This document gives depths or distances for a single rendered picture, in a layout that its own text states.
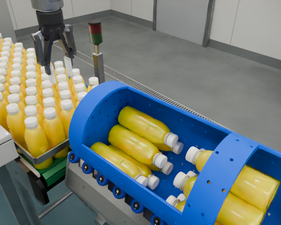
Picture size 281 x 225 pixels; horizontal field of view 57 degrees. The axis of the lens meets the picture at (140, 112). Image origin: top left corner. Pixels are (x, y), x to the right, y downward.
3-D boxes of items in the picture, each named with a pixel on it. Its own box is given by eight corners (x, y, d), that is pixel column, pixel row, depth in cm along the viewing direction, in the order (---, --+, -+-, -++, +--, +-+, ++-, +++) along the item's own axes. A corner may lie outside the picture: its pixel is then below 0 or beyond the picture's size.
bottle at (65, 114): (63, 148, 104) (54, 110, 93) (69, 137, 110) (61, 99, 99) (80, 150, 103) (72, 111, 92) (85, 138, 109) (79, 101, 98)
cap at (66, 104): (59, 108, 94) (59, 104, 93) (64, 102, 98) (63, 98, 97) (70, 109, 94) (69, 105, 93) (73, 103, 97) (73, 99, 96)
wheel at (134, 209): (145, 203, 73) (148, 202, 75) (133, 194, 76) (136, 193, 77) (138, 217, 74) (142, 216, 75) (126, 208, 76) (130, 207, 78)
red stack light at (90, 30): (94, 35, 122) (93, 26, 120) (85, 31, 126) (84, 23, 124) (104, 31, 126) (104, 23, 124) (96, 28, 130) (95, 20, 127)
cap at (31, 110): (38, 112, 92) (37, 108, 91) (27, 117, 90) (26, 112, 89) (34, 108, 95) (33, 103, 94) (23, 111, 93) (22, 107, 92)
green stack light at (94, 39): (95, 45, 125) (94, 35, 122) (87, 42, 129) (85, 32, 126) (105, 41, 129) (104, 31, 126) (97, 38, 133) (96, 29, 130)
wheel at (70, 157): (78, 153, 89) (82, 154, 91) (70, 147, 92) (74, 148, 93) (73, 165, 90) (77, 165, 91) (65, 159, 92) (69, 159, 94)
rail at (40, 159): (38, 164, 90) (36, 158, 88) (37, 164, 90) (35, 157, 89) (119, 114, 115) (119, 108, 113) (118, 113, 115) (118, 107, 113)
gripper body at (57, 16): (43, 14, 72) (49, 46, 77) (68, 8, 77) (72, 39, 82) (28, 9, 76) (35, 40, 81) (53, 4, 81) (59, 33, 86)
